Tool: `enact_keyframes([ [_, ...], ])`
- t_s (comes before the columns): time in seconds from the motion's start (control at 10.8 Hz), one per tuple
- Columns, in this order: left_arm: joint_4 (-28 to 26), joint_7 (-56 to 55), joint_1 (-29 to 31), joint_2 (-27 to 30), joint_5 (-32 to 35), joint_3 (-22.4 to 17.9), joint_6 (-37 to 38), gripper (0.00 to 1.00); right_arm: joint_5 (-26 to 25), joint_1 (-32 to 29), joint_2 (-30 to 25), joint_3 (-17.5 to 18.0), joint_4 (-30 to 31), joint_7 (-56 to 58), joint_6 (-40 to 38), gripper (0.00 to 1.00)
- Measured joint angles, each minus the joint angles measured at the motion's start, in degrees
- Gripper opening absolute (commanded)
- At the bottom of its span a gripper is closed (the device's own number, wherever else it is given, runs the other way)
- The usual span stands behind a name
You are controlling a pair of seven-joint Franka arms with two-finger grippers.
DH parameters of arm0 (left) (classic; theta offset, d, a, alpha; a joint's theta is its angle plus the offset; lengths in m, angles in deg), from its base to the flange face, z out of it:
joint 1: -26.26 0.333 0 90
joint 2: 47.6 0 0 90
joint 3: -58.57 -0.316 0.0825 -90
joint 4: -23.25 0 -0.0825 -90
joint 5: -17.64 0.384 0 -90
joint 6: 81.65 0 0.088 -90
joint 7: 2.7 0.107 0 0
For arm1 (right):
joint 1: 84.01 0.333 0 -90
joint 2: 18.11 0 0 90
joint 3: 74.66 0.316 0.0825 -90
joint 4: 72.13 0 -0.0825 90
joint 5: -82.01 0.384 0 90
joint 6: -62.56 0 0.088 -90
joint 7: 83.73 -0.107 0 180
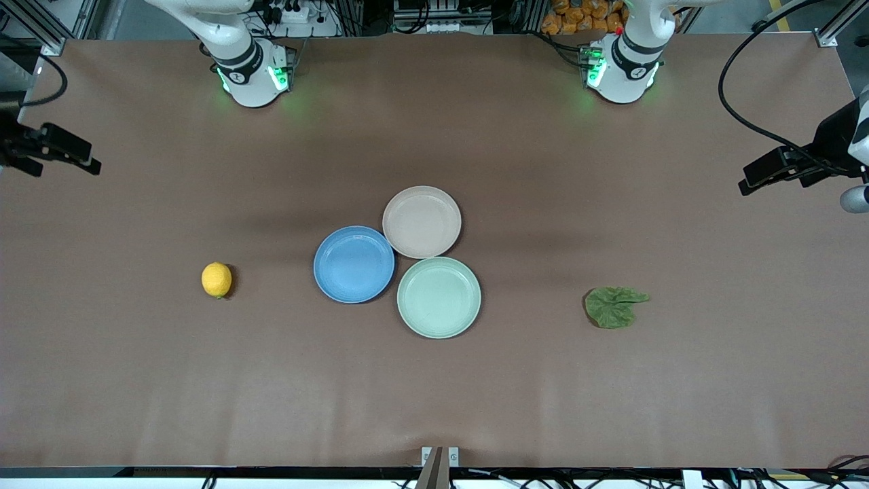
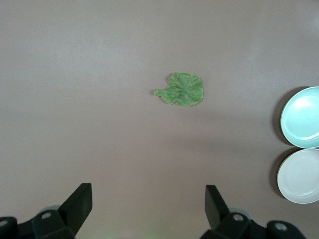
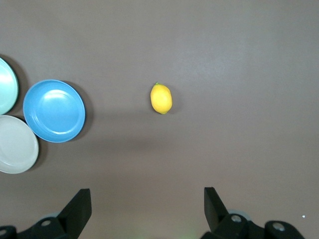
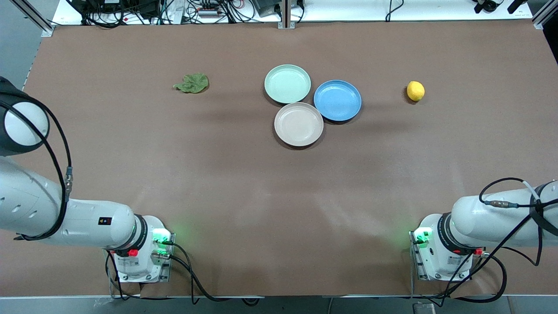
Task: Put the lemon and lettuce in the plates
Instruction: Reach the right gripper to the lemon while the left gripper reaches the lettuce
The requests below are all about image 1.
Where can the blue plate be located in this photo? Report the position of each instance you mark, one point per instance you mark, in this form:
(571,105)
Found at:
(353,265)

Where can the aluminium frame profile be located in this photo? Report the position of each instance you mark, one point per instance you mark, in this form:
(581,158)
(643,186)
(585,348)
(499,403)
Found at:
(838,17)
(41,17)

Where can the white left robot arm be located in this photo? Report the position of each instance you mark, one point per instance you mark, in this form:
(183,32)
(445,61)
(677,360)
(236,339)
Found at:
(621,85)

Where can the small white block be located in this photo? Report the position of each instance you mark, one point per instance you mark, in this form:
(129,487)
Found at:
(692,479)

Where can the white power strip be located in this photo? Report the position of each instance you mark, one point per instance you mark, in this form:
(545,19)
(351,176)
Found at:
(299,15)

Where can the green lettuce leaf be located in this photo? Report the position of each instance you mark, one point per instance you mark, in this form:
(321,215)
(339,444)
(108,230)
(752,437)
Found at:
(611,309)

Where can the metal table corner bracket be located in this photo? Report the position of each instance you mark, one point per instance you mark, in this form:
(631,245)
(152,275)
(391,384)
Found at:
(827,39)
(52,49)

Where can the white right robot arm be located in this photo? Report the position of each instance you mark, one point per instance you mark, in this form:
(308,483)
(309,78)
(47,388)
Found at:
(248,81)

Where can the yellow lemon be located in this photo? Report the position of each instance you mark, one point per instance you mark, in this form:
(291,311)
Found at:
(216,279)

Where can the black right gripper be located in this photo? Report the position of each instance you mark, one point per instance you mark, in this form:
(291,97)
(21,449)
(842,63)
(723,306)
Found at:
(15,145)

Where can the brown camera mount strut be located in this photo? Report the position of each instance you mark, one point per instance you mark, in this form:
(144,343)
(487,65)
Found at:
(434,472)

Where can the pale green plate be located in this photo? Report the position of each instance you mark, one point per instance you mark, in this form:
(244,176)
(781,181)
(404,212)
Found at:
(438,297)

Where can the bag of orange fruits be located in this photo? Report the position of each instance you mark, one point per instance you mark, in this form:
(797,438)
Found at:
(577,17)

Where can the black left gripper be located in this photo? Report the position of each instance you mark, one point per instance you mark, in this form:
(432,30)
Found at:
(832,138)

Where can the beige plate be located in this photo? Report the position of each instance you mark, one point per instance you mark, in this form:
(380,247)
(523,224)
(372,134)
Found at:
(421,221)

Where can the metal table edge bracket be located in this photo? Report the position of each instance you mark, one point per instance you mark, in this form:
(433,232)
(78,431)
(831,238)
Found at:
(453,456)

